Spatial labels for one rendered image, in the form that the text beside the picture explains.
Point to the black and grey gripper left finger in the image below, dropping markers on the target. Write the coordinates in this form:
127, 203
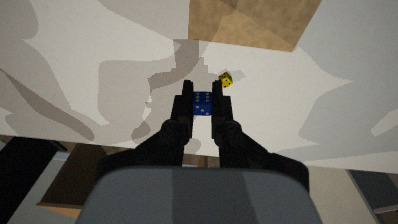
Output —
164, 148

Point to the yellow die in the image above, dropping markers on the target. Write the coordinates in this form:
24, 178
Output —
226, 80

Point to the blue die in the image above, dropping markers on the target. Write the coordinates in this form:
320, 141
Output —
202, 103

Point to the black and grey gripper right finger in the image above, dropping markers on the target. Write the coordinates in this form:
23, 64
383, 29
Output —
238, 150

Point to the brown square mat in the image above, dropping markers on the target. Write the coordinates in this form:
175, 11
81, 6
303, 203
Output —
267, 24

